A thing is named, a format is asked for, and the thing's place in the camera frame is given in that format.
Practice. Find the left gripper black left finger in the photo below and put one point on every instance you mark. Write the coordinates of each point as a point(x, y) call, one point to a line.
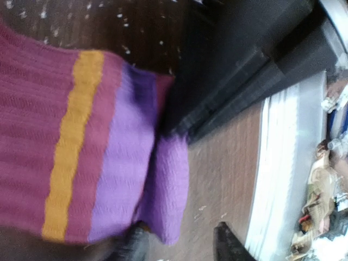
point(134, 246)

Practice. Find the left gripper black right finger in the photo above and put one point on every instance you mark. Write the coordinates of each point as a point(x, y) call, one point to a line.
point(227, 246)

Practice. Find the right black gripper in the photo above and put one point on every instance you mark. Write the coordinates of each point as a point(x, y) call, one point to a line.
point(237, 53)

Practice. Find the maroon orange purple striped sock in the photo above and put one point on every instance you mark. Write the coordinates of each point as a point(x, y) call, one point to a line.
point(82, 158)

